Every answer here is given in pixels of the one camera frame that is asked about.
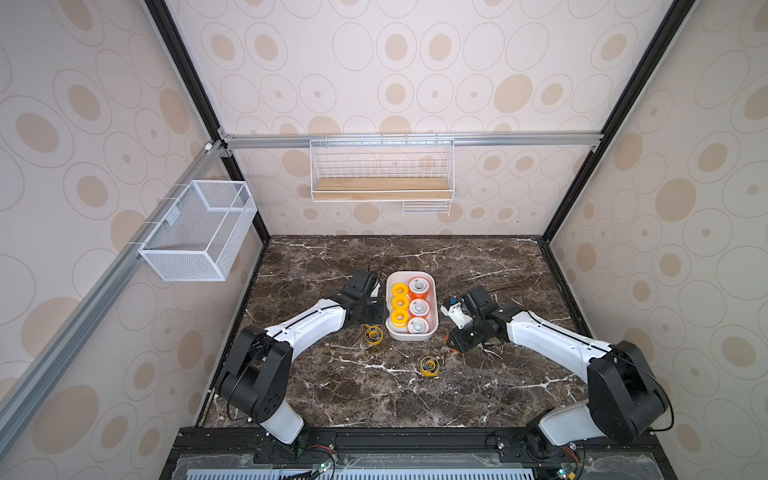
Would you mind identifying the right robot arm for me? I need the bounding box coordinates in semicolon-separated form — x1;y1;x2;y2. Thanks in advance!
441;286;672;457

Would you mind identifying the aluminium rail left wall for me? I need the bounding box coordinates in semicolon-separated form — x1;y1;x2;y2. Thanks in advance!
1;140;226;456

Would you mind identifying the aluminium rail back wall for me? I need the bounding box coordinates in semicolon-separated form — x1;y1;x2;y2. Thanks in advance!
222;131;603;150

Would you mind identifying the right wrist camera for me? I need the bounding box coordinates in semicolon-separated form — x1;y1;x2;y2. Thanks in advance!
440;296;473;329

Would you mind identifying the white mesh basket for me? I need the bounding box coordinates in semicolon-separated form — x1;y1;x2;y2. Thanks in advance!
138;180;257;282

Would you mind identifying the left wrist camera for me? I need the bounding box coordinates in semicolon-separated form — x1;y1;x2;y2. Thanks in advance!
370;280;381;298

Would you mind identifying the orange tape roll mid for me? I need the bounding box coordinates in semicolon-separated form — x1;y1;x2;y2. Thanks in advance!
407;317;430;335
408;276;431;301

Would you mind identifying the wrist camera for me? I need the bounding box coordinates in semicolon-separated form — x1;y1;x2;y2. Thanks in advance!
440;296;473;329
370;280;381;298

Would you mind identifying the yellow tape roll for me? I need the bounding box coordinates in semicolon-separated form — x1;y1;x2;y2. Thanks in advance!
391;308;410;328
391;283;410;299
392;295;410;311

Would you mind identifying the white plastic storage box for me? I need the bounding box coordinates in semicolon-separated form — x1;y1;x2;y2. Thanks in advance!
385;271;438;342

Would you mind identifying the aluminium rail wall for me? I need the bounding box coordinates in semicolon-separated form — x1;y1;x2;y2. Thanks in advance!
1;140;226;456
222;131;603;150

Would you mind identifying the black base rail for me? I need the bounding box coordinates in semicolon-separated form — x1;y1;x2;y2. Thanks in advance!
160;427;676;479

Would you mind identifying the white wire shelf wood board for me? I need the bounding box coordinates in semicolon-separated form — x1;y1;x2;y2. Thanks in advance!
309;143;456;214

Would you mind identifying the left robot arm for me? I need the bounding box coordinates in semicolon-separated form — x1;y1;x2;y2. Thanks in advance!
214;270;387;445

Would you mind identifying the yellow black flat roll lower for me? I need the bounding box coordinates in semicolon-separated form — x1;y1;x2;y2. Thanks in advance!
364;325;383;346

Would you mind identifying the yellow black roll lower centre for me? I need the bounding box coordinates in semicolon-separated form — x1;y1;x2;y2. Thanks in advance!
419;356;440;378

